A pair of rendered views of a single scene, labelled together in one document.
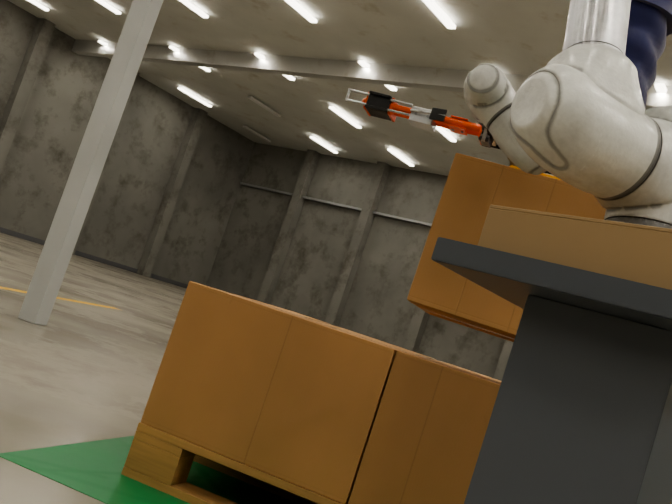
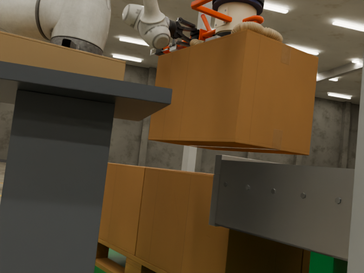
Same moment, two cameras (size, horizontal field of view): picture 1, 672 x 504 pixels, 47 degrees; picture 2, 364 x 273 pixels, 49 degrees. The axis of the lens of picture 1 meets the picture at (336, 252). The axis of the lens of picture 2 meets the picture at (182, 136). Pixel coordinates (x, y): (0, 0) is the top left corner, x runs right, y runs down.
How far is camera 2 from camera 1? 1.61 m
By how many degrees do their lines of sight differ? 39
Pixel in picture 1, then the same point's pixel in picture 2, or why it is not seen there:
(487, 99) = (129, 21)
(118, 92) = not seen: hidden behind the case
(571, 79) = not seen: outside the picture
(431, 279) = (154, 125)
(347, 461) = (134, 232)
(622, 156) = (16, 14)
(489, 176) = (168, 60)
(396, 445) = (147, 218)
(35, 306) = not seen: hidden behind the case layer
